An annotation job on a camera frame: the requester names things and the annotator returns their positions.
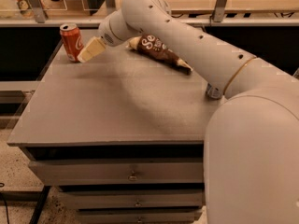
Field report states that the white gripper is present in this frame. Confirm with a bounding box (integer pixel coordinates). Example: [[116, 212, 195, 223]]
[[78, 9, 139, 63]]

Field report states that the black floor frame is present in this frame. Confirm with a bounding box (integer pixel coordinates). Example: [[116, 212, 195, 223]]
[[0, 186, 50, 224]]

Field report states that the grey drawer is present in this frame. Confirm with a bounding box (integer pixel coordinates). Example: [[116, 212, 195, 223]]
[[59, 189, 205, 209], [78, 208, 201, 224], [29, 158, 204, 186]]

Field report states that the bottom grey drawer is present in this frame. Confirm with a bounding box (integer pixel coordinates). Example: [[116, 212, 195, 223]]
[[78, 208, 201, 224]]

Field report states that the silver and blue can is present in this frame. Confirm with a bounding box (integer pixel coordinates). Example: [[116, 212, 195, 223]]
[[206, 84, 223, 100]]

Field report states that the brown and white chip bag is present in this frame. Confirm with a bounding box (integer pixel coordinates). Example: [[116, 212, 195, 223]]
[[128, 35, 193, 73]]

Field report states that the grey drawer cabinet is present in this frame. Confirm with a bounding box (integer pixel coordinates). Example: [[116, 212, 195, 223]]
[[7, 27, 225, 224]]

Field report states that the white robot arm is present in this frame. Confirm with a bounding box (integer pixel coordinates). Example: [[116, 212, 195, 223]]
[[78, 0, 299, 224]]

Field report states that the red coke can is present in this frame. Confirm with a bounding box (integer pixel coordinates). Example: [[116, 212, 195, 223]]
[[60, 23, 83, 63]]

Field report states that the middle grey drawer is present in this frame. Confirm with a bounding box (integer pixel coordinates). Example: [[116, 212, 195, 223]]
[[59, 189, 205, 209]]

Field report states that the grey metal railing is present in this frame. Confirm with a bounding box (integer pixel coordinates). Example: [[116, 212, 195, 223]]
[[0, 0, 299, 27]]

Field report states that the top grey drawer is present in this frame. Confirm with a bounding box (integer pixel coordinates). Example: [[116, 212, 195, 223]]
[[29, 158, 204, 186]]

